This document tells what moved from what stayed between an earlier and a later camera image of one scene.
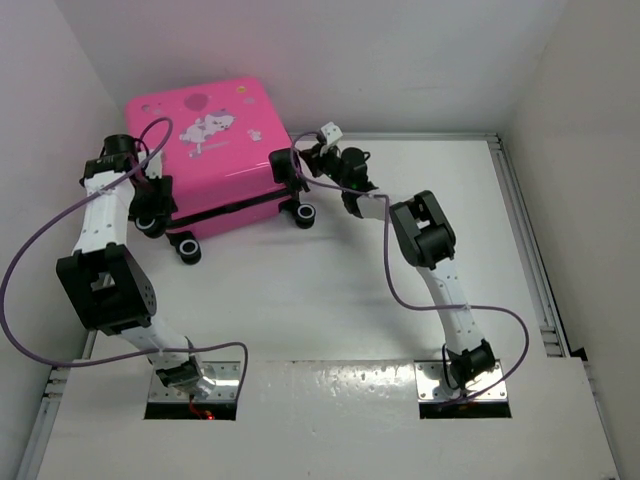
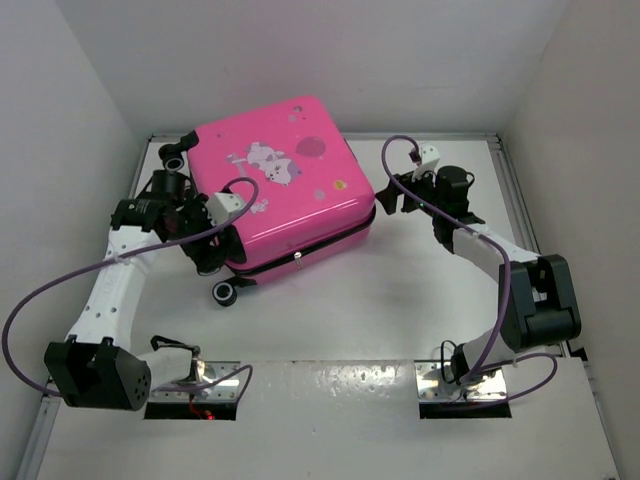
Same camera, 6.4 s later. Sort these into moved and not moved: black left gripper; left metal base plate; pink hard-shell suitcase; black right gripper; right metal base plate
Moved: black left gripper; pink hard-shell suitcase; black right gripper
Not moved: left metal base plate; right metal base plate
